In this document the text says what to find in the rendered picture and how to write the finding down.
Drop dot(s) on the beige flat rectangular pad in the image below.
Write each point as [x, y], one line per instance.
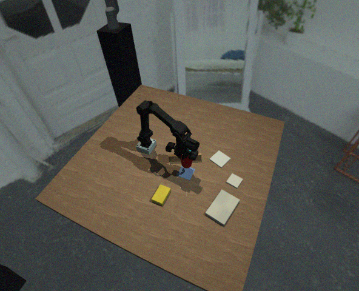
[222, 207]

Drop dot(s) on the yellow flat block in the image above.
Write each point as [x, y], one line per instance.
[161, 195]

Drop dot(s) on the small white flat square pad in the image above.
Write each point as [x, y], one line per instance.
[234, 180]

